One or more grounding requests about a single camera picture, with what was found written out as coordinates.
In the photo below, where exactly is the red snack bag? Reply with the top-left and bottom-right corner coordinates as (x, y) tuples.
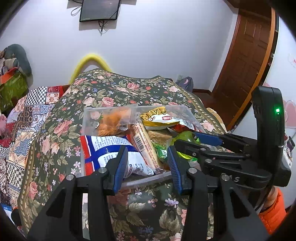
(171, 120), (197, 133)

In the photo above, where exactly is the brown cake pack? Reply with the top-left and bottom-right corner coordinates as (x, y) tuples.
(147, 129), (172, 146)

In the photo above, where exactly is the yellow fries snack bag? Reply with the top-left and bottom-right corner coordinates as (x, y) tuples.
(139, 106), (180, 130)

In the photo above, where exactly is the orange cracker pack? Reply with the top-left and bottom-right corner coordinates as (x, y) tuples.
(130, 122), (163, 174)

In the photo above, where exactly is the orange balls snack bag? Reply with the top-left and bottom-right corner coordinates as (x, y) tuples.
(96, 105), (137, 137)

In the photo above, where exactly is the blue white snack bag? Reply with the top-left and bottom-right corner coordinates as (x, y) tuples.
(80, 136), (154, 178)

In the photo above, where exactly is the green pea snack bag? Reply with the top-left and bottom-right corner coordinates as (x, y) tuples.
(152, 142), (168, 163)

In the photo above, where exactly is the clear plastic storage box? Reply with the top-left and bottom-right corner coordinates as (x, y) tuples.
(80, 104), (205, 188)

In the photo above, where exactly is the white blue paper box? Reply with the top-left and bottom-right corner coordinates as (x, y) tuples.
(1, 203), (13, 218)

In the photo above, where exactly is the dark bag on floor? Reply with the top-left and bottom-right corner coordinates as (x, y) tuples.
(176, 76), (194, 92)

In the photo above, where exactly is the floral green bedspread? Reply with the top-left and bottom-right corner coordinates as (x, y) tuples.
(18, 69), (225, 240)

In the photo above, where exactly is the wooden wardrobe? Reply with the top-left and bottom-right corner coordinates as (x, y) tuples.
(212, 1), (276, 130)

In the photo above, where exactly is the patchwork quilt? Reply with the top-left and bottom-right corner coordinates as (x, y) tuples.
(1, 85), (66, 209)

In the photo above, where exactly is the yellow plush hoop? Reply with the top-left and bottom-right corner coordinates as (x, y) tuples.
(69, 53), (112, 84)

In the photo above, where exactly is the green patterned box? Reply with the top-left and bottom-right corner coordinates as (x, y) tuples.
(1, 70), (28, 112)

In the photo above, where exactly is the clutter pile of cloths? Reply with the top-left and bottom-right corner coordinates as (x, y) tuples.
(1, 49), (19, 85)

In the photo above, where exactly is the grey pillow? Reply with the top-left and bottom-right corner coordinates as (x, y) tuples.
(4, 44), (32, 77)

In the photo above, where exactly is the small black wall monitor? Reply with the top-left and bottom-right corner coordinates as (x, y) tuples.
(79, 0), (121, 22)

